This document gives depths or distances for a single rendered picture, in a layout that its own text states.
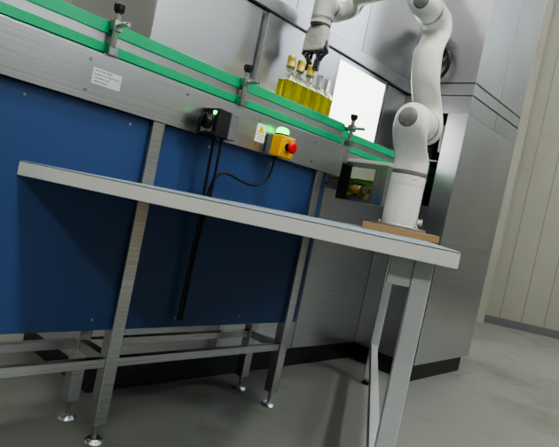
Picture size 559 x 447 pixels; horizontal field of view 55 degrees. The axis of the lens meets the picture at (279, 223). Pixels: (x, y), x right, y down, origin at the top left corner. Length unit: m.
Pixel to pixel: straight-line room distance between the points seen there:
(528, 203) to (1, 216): 5.37
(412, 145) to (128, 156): 0.92
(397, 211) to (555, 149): 4.47
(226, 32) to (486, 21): 1.46
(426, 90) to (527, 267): 4.33
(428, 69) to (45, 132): 1.22
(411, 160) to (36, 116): 1.15
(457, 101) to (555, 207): 3.38
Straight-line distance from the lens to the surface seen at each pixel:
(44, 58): 1.39
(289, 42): 2.30
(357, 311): 3.03
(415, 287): 1.17
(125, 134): 1.51
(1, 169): 1.38
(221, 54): 2.08
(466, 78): 2.98
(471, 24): 3.09
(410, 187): 1.86
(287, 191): 1.94
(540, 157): 6.17
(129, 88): 1.49
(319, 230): 1.13
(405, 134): 1.85
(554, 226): 6.17
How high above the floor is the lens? 0.77
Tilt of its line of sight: 2 degrees down
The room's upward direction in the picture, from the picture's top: 12 degrees clockwise
